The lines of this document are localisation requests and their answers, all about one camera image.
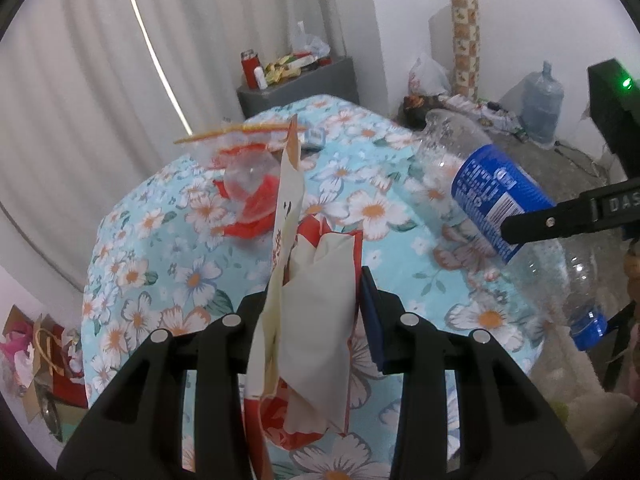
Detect red foil wrapper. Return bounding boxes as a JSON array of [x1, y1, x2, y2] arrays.
[[214, 146, 282, 239]]

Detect cream paper sleeve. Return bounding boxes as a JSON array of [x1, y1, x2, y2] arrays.
[[248, 114, 307, 480]]

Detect grey cabinet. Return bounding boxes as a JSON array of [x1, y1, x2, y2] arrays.
[[236, 56, 360, 121]]

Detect white plastic bag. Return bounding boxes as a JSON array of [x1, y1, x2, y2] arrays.
[[409, 52, 451, 96]]

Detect blue water jug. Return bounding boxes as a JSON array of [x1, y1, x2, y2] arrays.
[[521, 61, 565, 146]]

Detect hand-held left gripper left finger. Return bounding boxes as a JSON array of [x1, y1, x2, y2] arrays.
[[56, 292, 273, 480]]

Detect plastic bottle with blue label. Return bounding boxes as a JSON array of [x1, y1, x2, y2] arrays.
[[415, 109, 608, 353]]

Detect clear bag with orange strip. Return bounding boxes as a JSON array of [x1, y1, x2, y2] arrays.
[[172, 121, 306, 161]]

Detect red thermos flask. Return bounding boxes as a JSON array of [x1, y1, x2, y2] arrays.
[[241, 50, 257, 90]]

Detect rolled floral mat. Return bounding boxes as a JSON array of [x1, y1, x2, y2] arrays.
[[449, 0, 481, 100]]

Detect floral blue tablecloth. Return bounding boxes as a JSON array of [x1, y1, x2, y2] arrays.
[[80, 92, 546, 480]]

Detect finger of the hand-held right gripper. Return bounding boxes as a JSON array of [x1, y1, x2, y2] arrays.
[[500, 194, 597, 247]]

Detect person's right hand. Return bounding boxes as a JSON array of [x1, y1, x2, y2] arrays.
[[622, 240, 640, 281]]

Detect pink crumpled paper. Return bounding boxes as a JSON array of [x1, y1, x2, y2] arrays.
[[0, 327, 36, 396]]

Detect red and white paper carton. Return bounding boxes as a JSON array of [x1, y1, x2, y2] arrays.
[[244, 214, 364, 453]]

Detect pile of white packaging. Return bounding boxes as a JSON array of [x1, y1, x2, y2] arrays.
[[445, 92, 526, 136]]

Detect white curtain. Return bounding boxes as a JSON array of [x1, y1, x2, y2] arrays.
[[0, 0, 381, 291]]

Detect red gift bag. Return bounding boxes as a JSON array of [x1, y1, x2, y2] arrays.
[[50, 330, 90, 408]]

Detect pile of snack packets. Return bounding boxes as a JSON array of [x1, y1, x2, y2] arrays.
[[264, 54, 321, 86]]

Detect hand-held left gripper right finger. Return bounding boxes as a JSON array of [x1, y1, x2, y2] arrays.
[[360, 265, 586, 480]]

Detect grey board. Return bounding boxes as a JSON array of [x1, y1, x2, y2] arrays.
[[427, 5, 456, 96]]

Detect clear plastic bag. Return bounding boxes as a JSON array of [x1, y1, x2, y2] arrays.
[[291, 21, 332, 58]]

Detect brown paper gift bag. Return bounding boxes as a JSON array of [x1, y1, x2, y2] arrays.
[[2, 305, 68, 413]]

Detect dark bag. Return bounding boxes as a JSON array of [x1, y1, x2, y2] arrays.
[[402, 94, 432, 128]]

